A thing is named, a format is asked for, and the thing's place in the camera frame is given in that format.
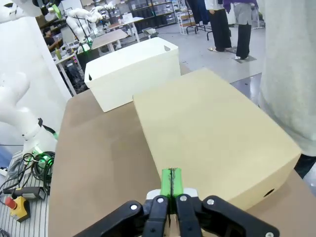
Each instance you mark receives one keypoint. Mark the brown cardboard shoe box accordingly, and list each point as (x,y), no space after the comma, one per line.
(209,128)

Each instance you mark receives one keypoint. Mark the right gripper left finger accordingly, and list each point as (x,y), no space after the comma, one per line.
(153,212)

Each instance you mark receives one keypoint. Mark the striped grey mat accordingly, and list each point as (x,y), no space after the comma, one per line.
(37,222)

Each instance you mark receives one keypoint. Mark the person in purple top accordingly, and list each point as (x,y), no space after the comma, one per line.
(243,29)

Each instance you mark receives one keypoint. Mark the white power strip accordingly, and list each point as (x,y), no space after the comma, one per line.
(3,171)

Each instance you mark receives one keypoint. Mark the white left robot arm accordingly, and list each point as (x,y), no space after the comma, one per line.
(22,116)

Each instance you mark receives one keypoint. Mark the grey handheld enabling switch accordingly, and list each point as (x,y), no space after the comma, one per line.
(27,192)

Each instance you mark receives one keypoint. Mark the brown top desk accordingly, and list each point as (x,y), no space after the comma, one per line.
(108,38)

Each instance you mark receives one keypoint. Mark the person in white top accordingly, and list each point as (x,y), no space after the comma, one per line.
(219,24)

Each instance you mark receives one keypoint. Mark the white storage box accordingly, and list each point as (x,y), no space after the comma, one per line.
(128,74)

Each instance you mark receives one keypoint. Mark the seated person in black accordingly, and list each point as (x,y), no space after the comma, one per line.
(50,39)

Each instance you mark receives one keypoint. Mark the yellow emergency stop button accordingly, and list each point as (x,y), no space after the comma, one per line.
(19,208)

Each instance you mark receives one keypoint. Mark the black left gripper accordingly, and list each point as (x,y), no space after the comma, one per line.
(42,5)

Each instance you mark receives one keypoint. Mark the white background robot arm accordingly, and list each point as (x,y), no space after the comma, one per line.
(76,22)

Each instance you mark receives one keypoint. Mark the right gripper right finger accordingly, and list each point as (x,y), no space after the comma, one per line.
(192,214)

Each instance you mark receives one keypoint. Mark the background storage shelving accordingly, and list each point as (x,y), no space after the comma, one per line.
(148,10)

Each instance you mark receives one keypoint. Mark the white top desk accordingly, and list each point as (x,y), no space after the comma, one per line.
(128,22)

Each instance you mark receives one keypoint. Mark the person in grey sweatshirt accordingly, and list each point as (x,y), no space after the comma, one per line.
(288,74)

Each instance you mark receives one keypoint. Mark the cluttered white frame desk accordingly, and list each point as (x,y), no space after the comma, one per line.
(67,66)

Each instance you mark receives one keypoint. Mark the black floor rack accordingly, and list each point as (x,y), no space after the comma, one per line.
(200,29)

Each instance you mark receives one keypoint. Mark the green bottle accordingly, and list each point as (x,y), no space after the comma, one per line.
(58,53)

